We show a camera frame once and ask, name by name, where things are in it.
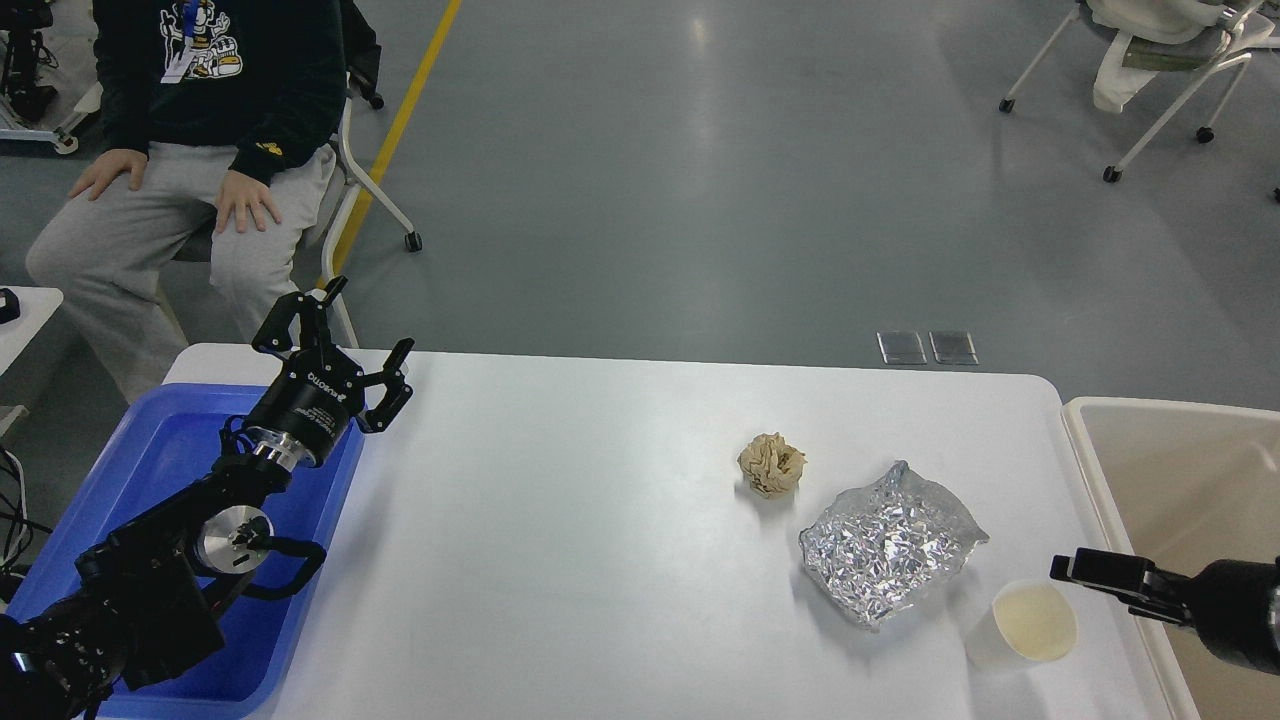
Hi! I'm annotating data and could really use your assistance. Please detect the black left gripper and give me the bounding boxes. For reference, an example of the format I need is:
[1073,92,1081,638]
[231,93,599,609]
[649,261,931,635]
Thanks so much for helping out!
[244,275,415,468]

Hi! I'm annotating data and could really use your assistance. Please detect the white paper cup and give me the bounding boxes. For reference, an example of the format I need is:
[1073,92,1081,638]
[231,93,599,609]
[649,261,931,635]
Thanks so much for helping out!
[964,580,1078,673]

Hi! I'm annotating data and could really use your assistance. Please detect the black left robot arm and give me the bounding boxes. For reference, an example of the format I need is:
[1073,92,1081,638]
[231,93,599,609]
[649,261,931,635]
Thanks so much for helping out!
[3,275,413,719]

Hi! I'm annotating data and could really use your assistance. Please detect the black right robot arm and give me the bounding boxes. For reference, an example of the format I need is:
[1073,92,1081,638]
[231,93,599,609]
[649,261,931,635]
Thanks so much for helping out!
[1050,547,1279,675]

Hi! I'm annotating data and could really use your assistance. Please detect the blue plastic bin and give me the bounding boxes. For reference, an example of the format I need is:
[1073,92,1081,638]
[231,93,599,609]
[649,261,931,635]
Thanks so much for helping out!
[3,383,367,719]

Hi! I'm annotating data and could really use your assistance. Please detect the seated person in dark hoodie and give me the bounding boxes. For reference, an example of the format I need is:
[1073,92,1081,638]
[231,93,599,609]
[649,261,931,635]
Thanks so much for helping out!
[26,1,347,402]

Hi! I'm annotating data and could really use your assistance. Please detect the white side table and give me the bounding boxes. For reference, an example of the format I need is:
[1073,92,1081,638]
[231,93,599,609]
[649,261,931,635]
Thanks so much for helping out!
[1,284,64,434]

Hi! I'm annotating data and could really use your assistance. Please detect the white chair under person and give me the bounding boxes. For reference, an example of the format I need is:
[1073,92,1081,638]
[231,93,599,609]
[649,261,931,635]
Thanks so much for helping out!
[150,0,424,348]

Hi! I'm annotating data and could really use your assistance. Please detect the black object on side table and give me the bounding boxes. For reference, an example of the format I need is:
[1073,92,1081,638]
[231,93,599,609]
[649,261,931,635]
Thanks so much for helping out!
[0,287,22,325]

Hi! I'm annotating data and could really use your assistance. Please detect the crumpled brown paper ball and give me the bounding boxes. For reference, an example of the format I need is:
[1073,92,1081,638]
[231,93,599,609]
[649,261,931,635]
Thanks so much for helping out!
[737,433,808,498]

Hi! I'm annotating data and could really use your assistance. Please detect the equipment stand top left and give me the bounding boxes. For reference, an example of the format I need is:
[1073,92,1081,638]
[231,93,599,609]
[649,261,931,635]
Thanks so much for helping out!
[1,1,101,155]

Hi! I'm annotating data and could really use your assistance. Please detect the metal floor plate left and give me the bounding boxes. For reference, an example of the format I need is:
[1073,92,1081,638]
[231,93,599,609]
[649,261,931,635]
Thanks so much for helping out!
[876,331,928,366]

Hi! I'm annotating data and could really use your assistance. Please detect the metal floor plate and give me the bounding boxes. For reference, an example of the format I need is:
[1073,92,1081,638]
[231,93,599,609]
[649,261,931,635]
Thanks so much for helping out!
[876,331,928,366]
[929,331,980,366]

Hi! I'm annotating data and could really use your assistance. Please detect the crumpled aluminium foil tray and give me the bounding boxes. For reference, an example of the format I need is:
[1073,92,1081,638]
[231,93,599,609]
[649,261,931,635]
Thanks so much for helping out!
[797,460,989,633]

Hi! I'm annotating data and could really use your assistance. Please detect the metal floor plate right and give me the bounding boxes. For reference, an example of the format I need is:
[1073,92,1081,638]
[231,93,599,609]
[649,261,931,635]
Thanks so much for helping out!
[929,331,980,366]

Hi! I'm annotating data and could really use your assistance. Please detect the beige plastic bin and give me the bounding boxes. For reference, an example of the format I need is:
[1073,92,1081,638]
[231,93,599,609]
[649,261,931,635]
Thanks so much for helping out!
[1062,397,1279,719]

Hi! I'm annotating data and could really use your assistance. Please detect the white chair with clothes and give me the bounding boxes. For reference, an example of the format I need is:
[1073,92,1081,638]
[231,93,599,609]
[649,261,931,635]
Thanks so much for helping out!
[998,1,1277,184]

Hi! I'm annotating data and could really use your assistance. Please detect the black cables at left edge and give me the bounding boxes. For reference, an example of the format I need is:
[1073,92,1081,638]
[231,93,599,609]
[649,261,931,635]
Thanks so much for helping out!
[0,445,52,601]

